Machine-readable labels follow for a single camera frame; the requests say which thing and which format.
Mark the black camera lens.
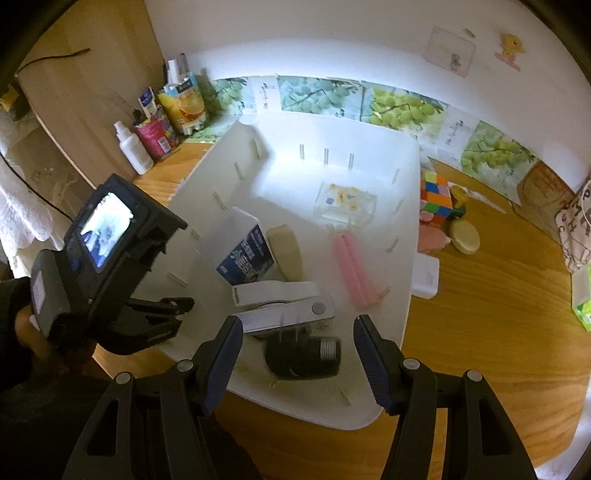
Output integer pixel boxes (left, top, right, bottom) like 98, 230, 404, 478
265, 335, 342, 380

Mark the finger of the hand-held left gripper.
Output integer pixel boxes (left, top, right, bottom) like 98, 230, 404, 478
124, 298, 195, 319
95, 316, 185, 356

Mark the red snack packet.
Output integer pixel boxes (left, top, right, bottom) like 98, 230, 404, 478
134, 113, 181, 161

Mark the pink pouch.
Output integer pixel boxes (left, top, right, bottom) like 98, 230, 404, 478
418, 224, 451, 252

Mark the yellow juice carton pack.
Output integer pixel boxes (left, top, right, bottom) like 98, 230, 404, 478
157, 75, 207, 137

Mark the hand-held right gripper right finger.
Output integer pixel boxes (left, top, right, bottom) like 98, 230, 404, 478
355, 315, 539, 480

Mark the person's left forearm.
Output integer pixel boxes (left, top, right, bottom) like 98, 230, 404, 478
0, 277, 112, 480

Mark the yellow bear wall sticker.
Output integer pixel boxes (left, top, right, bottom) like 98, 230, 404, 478
495, 32, 527, 70

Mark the grape print paper strip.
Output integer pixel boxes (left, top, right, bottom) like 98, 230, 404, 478
198, 74, 539, 178

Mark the round beige compact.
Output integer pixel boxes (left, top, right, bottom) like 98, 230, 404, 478
448, 218, 481, 254

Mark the colourful puzzle cube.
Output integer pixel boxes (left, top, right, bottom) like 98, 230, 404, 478
419, 170, 455, 222

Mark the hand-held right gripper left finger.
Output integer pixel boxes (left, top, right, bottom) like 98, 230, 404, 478
62, 316, 244, 480

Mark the green tissue pack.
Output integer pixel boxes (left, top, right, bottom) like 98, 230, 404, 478
571, 265, 591, 330

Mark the brown cartoon poster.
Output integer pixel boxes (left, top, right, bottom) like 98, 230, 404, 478
517, 161, 578, 208

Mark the pale translucent wall card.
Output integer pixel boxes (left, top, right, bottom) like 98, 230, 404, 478
425, 25, 476, 77

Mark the blue white tube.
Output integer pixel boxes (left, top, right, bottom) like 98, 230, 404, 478
139, 88, 160, 121

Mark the pink ribbed long case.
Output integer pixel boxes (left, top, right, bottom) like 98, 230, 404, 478
333, 233, 391, 310

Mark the white plastic bottle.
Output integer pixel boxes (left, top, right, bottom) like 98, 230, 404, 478
113, 121, 154, 175

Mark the person's left hand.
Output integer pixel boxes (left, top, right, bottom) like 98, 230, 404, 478
14, 308, 71, 376

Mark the clear box yellow print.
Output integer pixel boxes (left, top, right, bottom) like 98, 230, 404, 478
314, 181, 377, 228

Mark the black cable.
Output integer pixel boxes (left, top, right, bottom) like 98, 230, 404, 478
16, 48, 90, 75
0, 152, 62, 213

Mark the white plastic bin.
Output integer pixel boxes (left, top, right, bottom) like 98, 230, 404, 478
157, 119, 421, 432

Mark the green bottle gold cap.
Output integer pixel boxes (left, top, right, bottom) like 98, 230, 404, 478
450, 185, 468, 217

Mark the white power bank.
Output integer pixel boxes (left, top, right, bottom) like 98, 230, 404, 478
411, 256, 439, 300

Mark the white instant camera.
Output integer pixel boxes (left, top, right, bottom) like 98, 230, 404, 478
231, 281, 335, 335

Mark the printed fabric storage bin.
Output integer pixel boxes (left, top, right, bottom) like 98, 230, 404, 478
556, 178, 591, 273

